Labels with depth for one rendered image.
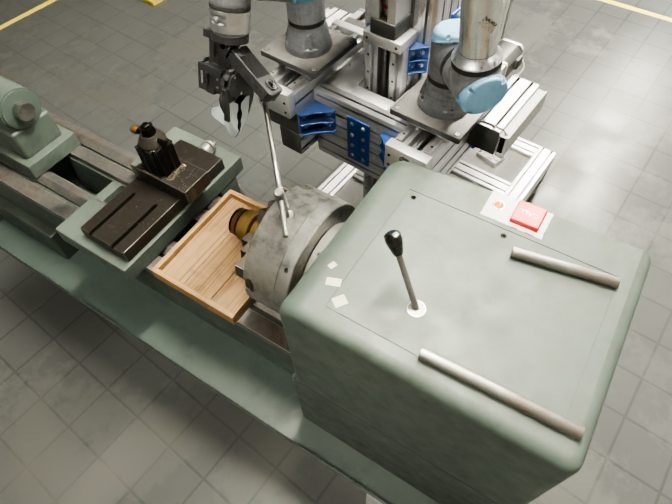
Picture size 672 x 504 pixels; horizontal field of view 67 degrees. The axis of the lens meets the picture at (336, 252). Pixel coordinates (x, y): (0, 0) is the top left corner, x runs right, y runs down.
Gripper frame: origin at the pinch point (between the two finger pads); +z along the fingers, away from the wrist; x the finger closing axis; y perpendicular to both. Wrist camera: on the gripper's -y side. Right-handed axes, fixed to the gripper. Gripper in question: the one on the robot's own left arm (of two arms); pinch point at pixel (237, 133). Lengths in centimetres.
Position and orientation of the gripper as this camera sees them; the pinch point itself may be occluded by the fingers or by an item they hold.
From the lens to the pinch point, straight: 112.2
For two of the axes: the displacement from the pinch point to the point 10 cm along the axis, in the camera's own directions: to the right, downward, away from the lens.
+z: -1.3, 7.7, 6.3
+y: -8.5, -4.2, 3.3
